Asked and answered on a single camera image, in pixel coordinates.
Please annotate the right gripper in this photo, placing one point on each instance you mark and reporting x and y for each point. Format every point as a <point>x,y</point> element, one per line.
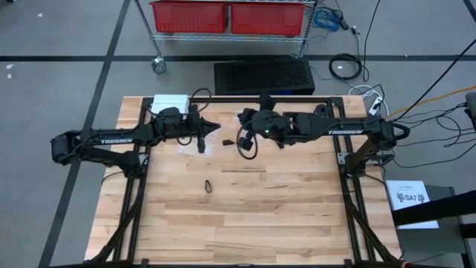
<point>267,124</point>

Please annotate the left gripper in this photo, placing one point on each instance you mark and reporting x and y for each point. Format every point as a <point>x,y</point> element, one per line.
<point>186,128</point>

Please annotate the clear plastic zip bag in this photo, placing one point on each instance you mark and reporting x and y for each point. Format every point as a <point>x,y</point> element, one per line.
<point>212,149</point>

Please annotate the wide black rubber band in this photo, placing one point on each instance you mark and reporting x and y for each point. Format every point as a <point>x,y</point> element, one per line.
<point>228,142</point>
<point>208,191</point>

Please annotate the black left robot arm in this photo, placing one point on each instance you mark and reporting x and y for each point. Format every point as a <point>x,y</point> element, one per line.
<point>141,134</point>

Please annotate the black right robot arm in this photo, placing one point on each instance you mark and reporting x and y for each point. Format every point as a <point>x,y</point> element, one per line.
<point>316,126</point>

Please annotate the black perforated computer case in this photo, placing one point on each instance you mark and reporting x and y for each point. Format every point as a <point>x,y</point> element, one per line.
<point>264,76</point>

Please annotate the white cardboard box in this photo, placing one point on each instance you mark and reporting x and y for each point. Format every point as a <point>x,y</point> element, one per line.
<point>167,101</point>

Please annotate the small round spool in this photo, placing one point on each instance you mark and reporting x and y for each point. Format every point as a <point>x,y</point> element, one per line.
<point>321,107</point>

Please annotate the swivel caster wheel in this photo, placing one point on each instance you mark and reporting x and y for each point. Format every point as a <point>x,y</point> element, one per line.
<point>159,66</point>

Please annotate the red plastic bin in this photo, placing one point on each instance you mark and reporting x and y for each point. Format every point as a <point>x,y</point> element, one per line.
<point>267,18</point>
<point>186,16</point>

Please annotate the white power strip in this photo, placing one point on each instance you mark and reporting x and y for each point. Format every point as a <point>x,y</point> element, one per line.
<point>375,108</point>

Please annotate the black power adapter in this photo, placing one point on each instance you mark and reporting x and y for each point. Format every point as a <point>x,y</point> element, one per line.
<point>343,22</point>

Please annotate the white SA7 paper sign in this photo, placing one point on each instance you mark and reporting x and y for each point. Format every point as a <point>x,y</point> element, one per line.
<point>407,190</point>

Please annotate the black metal beam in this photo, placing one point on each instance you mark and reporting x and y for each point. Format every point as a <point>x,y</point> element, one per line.
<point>435,208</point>

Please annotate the grey side cabinet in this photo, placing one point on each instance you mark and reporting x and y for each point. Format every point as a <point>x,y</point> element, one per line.
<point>427,245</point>

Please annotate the grey device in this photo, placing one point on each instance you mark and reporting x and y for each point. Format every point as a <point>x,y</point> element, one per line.
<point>471,108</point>

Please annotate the black aluminium table frame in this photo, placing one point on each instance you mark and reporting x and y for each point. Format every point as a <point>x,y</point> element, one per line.
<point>290,99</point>

